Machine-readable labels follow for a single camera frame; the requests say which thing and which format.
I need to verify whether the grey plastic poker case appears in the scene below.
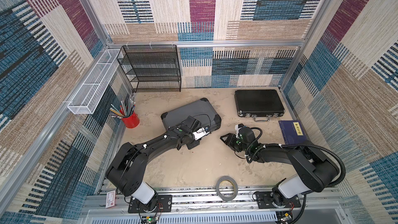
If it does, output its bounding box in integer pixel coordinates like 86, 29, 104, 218
161, 97, 222, 132

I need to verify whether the black aluminium poker case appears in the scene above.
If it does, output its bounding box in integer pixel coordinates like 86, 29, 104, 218
234, 89, 285, 122

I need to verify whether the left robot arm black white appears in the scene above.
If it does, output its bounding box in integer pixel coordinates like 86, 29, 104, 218
105, 116, 210, 209

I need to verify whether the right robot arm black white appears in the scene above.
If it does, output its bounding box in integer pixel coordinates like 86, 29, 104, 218
220, 124, 346, 208

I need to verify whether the grey tape roll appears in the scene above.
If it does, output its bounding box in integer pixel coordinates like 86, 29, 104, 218
215, 176, 238, 202

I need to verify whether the purple book yellow label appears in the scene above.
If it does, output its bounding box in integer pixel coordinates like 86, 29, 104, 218
278, 120, 307, 145

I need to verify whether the red pencil cup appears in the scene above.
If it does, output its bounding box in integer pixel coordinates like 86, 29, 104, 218
122, 113, 140, 129

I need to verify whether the bundle of coloured pencils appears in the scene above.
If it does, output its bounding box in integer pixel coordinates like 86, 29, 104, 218
110, 94, 136, 119

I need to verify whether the red white label card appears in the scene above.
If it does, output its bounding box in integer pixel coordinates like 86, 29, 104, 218
105, 190, 116, 208

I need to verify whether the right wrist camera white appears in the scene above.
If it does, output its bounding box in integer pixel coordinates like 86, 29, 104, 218
235, 123, 245, 138

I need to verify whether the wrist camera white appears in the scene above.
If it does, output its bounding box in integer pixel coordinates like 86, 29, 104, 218
193, 127, 210, 141
235, 123, 245, 138

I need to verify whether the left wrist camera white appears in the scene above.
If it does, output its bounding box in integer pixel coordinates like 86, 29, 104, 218
193, 127, 210, 141

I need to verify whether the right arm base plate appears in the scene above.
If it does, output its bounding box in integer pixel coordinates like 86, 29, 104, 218
252, 191, 302, 209

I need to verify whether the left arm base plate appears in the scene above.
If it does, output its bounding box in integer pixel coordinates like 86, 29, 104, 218
127, 194, 173, 214

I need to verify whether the black wire mesh shelf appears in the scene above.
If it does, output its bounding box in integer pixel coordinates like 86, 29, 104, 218
118, 45, 182, 92

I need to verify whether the white wire mesh basket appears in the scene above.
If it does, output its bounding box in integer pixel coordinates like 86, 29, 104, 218
67, 49, 120, 115

